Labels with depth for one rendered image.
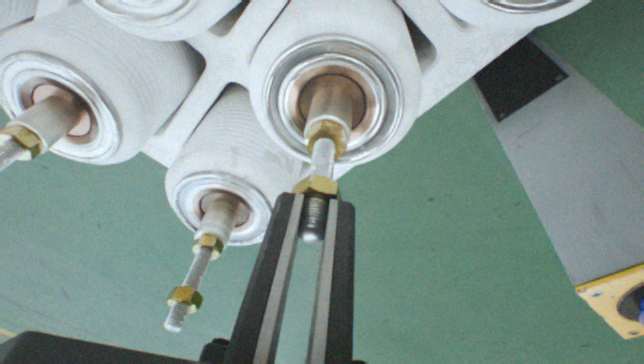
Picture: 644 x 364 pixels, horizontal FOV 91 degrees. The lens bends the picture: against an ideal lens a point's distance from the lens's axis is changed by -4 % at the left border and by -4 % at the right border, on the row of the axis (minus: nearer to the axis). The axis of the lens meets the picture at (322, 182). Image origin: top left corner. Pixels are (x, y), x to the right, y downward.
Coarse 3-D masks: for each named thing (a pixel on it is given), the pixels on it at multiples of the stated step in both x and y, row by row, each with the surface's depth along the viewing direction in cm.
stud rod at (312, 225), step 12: (324, 144) 14; (312, 156) 14; (324, 156) 13; (312, 168) 13; (324, 168) 13; (312, 204) 11; (324, 204) 12; (312, 216) 11; (324, 216) 11; (300, 228) 11; (312, 228) 11; (324, 228) 11; (312, 240) 11
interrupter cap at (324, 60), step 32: (288, 64) 16; (320, 64) 16; (352, 64) 16; (384, 64) 16; (288, 96) 17; (352, 96) 17; (384, 96) 17; (288, 128) 19; (352, 128) 18; (384, 128) 18; (352, 160) 19
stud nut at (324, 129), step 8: (312, 128) 15; (320, 128) 14; (328, 128) 14; (336, 128) 15; (312, 136) 14; (320, 136) 14; (328, 136) 14; (336, 136) 14; (344, 136) 15; (312, 144) 15; (336, 144) 15; (344, 144) 15; (312, 152) 15; (336, 152) 15; (344, 152) 15
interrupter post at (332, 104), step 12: (324, 96) 16; (336, 96) 16; (348, 96) 17; (312, 108) 16; (324, 108) 15; (336, 108) 15; (348, 108) 16; (312, 120) 15; (324, 120) 15; (336, 120) 15; (348, 120) 16; (348, 132) 15
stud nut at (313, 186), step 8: (312, 176) 12; (320, 176) 12; (296, 184) 12; (304, 184) 12; (312, 184) 11; (320, 184) 12; (328, 184) 12; (336, 184) 12; (296, 192) 12; (304, 192) 11; (312, 192) 11; (320, 192) 11; (328, 192) 11; (336, 192) 12; (304, 200) 12; (328, 200) 12
